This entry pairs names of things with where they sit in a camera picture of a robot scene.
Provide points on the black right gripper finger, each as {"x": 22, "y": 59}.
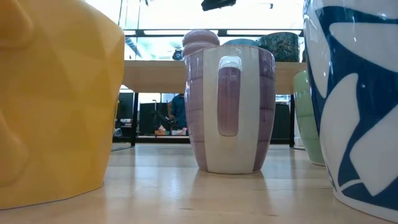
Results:
{"x": 217, "y": 4}

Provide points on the mauve ribbed mug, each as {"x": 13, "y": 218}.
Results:
{"x": 200, "y": 39}

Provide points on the dark speckled mug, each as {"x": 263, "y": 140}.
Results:
{"x": 281, "y": 46}

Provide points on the purple and white striped mug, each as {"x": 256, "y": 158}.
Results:
{"x": 248, "y": 124}

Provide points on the light green mug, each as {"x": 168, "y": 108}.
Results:
{"x": 306, "y": 124}

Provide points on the blue and white patterned mug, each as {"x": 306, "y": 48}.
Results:
{"x": 357, "y": 124}

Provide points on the yellow faceted mug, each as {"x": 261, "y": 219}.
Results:
{"x": 62, "y": 109}

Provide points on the black ceiling light beam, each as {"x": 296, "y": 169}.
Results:
{"x": 224, "y": 32}

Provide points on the black round fixture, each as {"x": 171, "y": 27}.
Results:
{"x": 178, "y": 54}

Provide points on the wooden shelf with black legs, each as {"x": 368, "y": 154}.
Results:
{"x": 155, "y": 76}

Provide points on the person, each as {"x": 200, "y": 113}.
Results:
{"x": 179, "y": 112}

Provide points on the black background cabinet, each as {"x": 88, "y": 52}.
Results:
{"x": 147, "y": 119}
{"x": 281, "y": 124}

